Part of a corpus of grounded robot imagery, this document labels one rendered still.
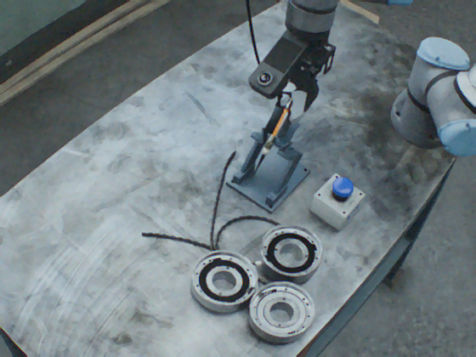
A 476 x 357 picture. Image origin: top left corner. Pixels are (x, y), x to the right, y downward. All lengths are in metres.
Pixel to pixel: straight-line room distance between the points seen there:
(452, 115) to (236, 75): 0.50
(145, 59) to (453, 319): 1.58
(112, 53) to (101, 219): 1.61
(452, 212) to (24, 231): 1.67
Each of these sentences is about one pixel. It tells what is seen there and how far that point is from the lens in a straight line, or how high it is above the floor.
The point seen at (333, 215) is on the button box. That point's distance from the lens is 1.19.
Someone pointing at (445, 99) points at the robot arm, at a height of 1.00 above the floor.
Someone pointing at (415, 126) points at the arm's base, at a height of 0.84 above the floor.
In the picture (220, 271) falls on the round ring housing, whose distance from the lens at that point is 1.10.
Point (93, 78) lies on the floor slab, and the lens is 2.62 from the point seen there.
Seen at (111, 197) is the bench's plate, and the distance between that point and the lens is 1.21.
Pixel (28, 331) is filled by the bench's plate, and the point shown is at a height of 0.80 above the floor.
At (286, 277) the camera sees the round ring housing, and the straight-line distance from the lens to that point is 1.10.
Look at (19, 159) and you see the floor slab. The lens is 2.37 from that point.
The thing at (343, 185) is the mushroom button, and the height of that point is 0.87.
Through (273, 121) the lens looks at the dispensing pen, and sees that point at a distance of 1.12.
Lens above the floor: 1.76
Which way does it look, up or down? 50 degrees down
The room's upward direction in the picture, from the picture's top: 9 degrees clockwise
